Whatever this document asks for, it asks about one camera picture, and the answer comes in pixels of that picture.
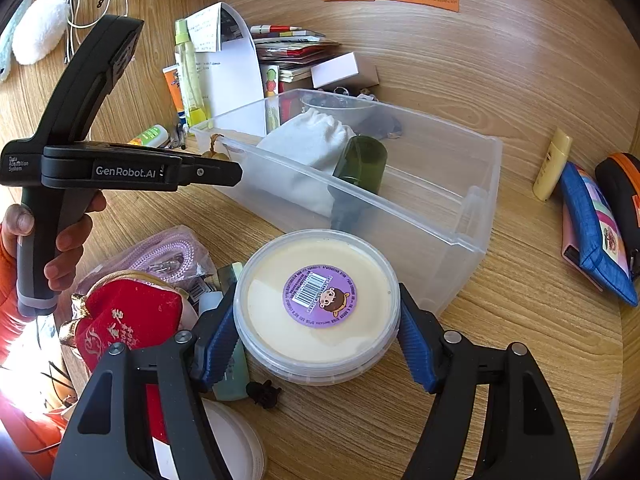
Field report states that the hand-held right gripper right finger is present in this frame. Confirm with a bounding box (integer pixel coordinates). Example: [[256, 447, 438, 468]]
[[397, 282, 581, 480]]

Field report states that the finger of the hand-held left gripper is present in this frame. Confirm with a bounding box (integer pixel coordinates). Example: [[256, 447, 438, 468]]
[[176, 152, 245, 189]]

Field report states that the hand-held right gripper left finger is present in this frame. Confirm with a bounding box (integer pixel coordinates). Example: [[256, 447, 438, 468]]
[[51, 287, 251, 480]]

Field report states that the small tan ornament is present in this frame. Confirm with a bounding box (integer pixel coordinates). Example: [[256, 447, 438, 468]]
[[201, 133, 233, 161]]

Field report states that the small black hair clip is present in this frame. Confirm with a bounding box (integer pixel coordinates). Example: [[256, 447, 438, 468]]
[[246, 380, 282, 410]]

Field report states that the round cream tub purple label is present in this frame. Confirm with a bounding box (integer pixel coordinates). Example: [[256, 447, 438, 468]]
[[233, 229, 402, 386]]

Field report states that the pink cord bag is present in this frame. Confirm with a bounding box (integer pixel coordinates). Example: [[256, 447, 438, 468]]
[[75, 225, 216, 301]]

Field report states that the red velvet pouch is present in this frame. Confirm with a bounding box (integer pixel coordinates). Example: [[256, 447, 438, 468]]
[[59, 270, 185, 443]]

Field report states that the clear plastic storage box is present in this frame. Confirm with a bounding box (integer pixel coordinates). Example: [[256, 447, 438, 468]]
[[189, 88, 503, 316]]

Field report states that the person's left forearm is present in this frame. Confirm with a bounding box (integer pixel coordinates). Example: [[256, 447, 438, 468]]
[[0, 225, 23, 326]]

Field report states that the wooden desktop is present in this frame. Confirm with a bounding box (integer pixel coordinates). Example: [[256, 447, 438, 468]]
[[0, 35, 626, 480]]

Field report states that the person's left hand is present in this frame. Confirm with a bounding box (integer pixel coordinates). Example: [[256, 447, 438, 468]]
[[0, 190, 108, 293]]

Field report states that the small green white bottle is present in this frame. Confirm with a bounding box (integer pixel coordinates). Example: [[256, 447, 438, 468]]
[[129, 124, 169, 149]]

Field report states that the white fluffy toy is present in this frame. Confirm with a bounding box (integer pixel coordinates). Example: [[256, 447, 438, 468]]
[[11, 0, 68, 66]]

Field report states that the orange tube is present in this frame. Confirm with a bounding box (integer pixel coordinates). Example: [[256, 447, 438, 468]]
[[162, 65, 187, 126]]

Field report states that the white paper sheet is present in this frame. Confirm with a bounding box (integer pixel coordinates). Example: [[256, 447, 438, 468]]
[[192, 2, 266, 136]]

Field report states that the yellow spray bottle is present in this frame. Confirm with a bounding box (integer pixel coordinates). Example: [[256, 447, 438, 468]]
[[173, 18, 207, 128]]

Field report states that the fruit print card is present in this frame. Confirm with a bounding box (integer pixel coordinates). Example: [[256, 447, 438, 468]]
[[262, 64, 281, 98]]

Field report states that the bowl of stones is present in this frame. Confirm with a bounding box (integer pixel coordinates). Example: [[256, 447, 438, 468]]
[[299, 91, 379, 128]]

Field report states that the white receipt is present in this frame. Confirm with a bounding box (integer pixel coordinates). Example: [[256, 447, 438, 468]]
[[187, 2, 223, 53]]

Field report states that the stack of books and cards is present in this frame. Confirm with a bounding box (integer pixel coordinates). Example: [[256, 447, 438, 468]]
[[250, 30, 346, 83]]

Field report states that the dark green bottle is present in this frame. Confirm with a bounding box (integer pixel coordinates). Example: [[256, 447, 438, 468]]
[[327, 135, 390, 233]]

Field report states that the red white pen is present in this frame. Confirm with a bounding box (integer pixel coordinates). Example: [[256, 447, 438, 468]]
[[250, 24, 303, 36]]

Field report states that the white brown cardboard box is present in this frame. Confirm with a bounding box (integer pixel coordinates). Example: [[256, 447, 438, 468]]
[[310, 52, 381, 90]]

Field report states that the blue patchwork pouch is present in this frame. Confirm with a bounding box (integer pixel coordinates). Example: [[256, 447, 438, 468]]
[[558, 162, 640, 308]]

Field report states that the person's orange jacket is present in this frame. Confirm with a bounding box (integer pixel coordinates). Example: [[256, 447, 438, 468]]
[[0, 400, 68, 480]]

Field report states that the yellow tube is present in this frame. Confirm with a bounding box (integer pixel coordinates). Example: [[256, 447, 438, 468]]
[[532, 128, 573, 202]]

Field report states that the black orange zipper case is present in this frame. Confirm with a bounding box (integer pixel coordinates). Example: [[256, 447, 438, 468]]
[[594, 152, 640, 281]]

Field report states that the white cable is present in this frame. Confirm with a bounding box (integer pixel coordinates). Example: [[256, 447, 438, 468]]
[[40, 0, 113, 66]]

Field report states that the white drawstring pouch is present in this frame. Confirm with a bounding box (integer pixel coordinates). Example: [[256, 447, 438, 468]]
[[240, 107, 357, 218]]

